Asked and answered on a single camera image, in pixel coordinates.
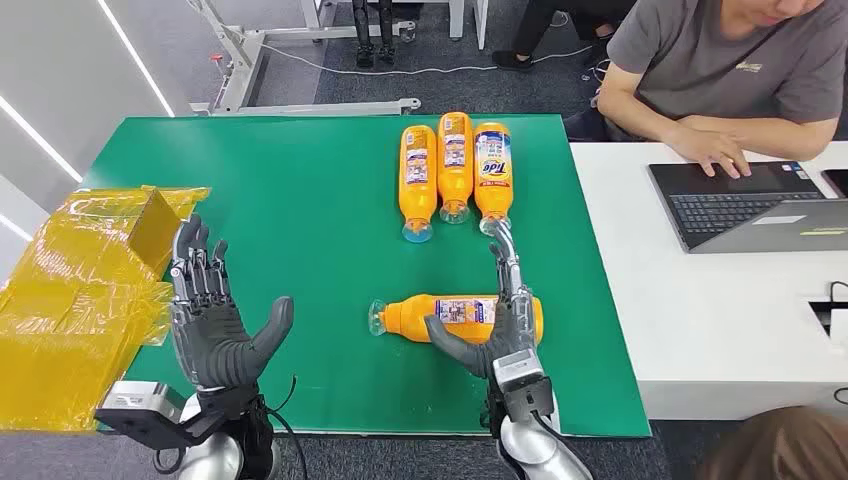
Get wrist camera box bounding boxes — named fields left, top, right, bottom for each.
left=492, top=349, right=556, bottom=423
left=94, top=380, right=203, bottom=453

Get black robot legs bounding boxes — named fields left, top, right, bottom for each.
left=351, top=0, right=399, bottom=70

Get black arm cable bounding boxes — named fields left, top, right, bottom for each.
left=261, top=374, right=311, bottom=480

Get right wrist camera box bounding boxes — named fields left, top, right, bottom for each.
left=492, top=349, right=556, bottom=423

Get orange bottle with clear cap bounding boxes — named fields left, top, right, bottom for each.
left=437, top=111, right=475, bottom=226

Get seated person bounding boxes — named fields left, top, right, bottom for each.
left=563, top=0, right=848, bottom=181

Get green table mat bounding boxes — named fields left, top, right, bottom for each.
left=82, top=114, right=653, bottom=439

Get orange detergent bottle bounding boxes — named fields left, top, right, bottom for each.
left=368, top=294, right=545, bottom=346

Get yellow film wrapped box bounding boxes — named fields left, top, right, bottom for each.
left=0, top=185, right=213, bottom=435

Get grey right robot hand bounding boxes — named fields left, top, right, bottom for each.
left=423, top=221, right=539, bottom=380

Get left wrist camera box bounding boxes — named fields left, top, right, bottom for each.
left=94, top=380, right=203, bottom=453

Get dark grey laptop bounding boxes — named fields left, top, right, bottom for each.
left=647, top=160, right=848, bottom=256

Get orange bottle showing Tide logo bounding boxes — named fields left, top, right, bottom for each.
left=472, top=121, right=515, bottom=237

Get standing person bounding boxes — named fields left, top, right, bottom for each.
left=491, top=0, right=637, bottom=73

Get white floor cable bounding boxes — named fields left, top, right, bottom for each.
left=261, top=40, right=598, bottom=78

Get white table legs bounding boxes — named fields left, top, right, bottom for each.
left=301, top=0, right=492, bottom=52

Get white desk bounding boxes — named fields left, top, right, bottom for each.
left=569, top=140, right=848, bottom=423

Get white metal stand frame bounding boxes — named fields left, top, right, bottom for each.
left=185, top=0, right=423, bottom=119

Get black phone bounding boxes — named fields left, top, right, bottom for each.
left=821, top=168, right=848, bottom=200

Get orange bottle with blue cap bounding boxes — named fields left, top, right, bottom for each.
left=398, top=124, right=439, bottom=244

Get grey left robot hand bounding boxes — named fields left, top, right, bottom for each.
left=168, top=213, right=295, bottom=392

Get person's right hand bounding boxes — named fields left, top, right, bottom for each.
left=667, top=127, right=754, bottom=181

